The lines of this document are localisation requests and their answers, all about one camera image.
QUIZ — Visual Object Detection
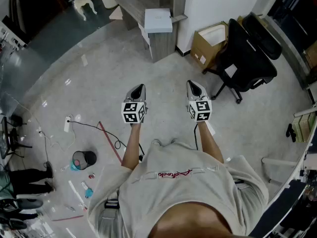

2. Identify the person's chin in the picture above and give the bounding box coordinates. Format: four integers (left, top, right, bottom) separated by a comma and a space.
148, 201, 251, 238

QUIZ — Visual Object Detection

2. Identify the person's right forearm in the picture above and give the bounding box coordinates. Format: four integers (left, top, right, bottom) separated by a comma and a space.
197, 120, 225, 164

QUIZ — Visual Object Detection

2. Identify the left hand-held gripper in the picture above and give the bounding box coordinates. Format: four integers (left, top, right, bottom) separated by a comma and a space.
121, 83, 149, 125

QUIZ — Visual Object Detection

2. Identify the grey wooden shelf desk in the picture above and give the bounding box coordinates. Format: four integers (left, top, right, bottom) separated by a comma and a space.
112, 0, 188, 63

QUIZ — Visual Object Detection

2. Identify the white plastic strip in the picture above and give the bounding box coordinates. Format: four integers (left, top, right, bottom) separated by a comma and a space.
67, 180, 86, 208

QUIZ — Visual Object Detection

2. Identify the black office chair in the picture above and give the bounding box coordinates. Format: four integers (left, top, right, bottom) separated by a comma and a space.
202, 11, 283, 105

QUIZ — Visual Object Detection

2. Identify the white table leg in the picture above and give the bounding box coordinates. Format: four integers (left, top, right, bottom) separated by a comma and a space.
262, 157, 298, 168

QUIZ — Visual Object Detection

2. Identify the white foam insert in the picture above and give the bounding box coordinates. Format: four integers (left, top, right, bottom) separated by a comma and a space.
198, 23, 227, 47

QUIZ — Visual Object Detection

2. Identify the small white stool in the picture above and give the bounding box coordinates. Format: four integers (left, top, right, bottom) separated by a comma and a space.
74, 0, 98, 22

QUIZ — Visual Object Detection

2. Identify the white curved desk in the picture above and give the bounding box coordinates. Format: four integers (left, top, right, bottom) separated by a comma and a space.
247, 132, 317, 238

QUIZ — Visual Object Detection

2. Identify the stack of green boxes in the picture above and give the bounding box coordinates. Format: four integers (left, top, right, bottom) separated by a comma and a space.
291, 111, 317, 143

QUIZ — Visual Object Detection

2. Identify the white cable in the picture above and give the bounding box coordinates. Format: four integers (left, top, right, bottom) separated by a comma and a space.
14, 100, 77, 153

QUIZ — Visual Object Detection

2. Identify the black handheld device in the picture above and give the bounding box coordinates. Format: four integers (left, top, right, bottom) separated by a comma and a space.
285, 123, 297, 143

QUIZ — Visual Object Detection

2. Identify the thin red floor strip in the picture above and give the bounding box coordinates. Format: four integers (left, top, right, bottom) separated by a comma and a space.
51, 215, 85, 222

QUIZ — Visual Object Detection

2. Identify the black monitor stand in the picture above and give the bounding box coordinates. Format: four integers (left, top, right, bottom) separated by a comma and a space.
0, 116, 33, 159

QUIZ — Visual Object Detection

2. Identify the white power strip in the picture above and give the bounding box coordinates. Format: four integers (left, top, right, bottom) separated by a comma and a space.
63, 116, 74, 133

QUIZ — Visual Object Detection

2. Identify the pale grey folder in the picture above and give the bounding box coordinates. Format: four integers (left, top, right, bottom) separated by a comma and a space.
144, 8, 173, 34

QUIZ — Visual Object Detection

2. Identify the red floor tape strip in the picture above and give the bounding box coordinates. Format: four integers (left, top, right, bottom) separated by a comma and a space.
98, 120, 123, 164

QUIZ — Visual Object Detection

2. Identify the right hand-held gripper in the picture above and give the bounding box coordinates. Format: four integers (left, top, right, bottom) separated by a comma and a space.
186, 80, 213, 122

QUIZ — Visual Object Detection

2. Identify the black mesh waste bin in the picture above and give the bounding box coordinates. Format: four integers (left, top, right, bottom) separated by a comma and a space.
72, 150, 98, 171

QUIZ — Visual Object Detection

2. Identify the black cable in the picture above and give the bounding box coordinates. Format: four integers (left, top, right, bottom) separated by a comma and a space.
67, 119, 146, 161

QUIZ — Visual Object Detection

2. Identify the brown cardboard box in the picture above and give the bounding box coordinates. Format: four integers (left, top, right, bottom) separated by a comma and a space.
190, 20, 230, 71

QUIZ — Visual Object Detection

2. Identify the person's beige shirt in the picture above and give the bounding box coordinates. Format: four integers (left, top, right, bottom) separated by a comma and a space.
87, 141, 270, 238

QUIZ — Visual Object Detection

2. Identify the person's left forearm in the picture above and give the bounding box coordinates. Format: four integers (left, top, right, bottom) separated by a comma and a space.
121, 122, 144, 171

